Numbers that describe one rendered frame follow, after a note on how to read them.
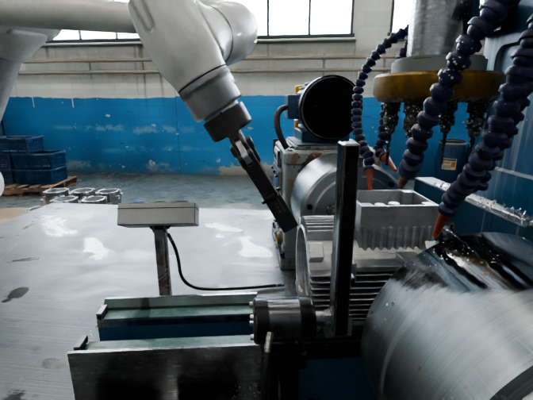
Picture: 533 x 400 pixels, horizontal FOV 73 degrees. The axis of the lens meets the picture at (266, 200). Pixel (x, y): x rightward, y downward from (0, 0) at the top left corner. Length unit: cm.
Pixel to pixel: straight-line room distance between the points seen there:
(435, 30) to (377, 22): 578
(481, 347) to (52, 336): 84
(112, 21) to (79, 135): 673
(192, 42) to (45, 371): 66
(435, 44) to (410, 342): 40
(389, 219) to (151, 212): 51
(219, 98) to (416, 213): 35
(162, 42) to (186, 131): 601
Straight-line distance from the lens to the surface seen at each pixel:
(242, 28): 70
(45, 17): 81
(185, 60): 57
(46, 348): 93
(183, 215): 82
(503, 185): 78
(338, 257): 46
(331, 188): 81
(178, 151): 667
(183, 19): 58
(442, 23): 59
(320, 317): 50
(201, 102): 57
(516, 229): 57
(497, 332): 32
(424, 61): 57
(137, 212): 84
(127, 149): 706
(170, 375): 64
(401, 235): 59
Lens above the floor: 130
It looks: 16 degrees down
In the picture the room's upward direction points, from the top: straight up
